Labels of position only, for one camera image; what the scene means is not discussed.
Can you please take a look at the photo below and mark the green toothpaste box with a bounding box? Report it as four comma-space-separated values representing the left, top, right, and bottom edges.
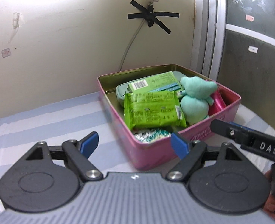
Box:
125, 71, 184, 93

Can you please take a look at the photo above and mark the person's right hand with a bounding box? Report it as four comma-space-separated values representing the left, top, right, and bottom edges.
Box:
262, 170, 275, 220

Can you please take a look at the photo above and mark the aluminium window frame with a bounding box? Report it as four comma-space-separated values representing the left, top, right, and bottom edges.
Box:
189, 0, 275, 80

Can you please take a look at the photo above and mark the striped blue bed sheet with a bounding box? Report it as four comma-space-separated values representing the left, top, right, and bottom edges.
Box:
0, 93, 271, 223

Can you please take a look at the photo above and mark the magenta shiny wallet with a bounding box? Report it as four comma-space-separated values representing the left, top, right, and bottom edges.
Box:
207, 88, 226, 116

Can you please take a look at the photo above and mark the green wet wipes pack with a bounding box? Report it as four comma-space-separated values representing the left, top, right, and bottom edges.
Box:
124, 91, 187, 130

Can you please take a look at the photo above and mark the black tape cross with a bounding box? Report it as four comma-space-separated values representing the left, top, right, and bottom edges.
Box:
127, 0, 180, 34

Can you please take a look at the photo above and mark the small wall hook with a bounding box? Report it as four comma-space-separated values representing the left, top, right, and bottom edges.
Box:
12, 12, 20, 29

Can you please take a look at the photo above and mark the pink wall sticker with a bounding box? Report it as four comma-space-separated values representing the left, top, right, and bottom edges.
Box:
1, 48, 11, 58

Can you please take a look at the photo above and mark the grey wall cable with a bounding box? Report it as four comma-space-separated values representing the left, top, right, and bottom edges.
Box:
118, 19, 150, 72

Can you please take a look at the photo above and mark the teal plush toy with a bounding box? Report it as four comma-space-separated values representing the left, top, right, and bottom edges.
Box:
180, 76, 218, 125

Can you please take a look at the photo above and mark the mint green zipper pouch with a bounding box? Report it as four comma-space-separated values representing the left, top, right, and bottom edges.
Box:
116, 83, 132, 106

